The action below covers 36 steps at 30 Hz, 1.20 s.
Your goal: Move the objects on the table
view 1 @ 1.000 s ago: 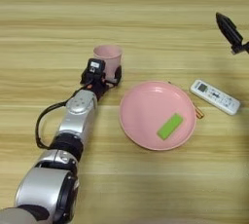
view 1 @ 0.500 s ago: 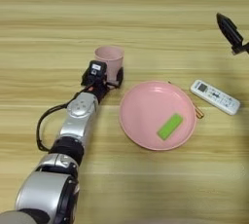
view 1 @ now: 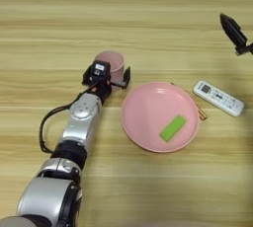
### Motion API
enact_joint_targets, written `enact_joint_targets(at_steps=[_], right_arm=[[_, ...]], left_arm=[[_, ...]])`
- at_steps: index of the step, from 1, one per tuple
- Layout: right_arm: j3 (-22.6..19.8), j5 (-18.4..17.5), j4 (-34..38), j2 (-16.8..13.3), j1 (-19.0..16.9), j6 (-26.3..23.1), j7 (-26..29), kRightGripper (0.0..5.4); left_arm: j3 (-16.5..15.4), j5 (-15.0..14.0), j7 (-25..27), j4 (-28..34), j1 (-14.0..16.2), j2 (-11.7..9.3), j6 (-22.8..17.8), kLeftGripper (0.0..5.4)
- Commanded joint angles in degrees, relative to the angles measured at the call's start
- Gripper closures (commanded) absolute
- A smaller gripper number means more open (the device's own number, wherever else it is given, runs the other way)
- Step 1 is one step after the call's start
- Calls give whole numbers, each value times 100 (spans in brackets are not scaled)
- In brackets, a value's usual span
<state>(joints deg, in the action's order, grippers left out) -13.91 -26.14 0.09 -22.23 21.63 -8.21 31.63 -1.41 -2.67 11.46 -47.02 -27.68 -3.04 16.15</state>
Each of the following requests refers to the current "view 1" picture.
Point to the pink plastic cup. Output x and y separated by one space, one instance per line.
115 61

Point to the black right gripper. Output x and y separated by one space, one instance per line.
245 50

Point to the green rectangular block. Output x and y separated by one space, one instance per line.
173 128

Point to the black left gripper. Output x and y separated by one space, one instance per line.
102 89

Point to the white remote control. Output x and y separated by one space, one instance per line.
219 98

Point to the pink plastic plate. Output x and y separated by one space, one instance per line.
148 115

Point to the left gripper labelled black box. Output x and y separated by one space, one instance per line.
100 74

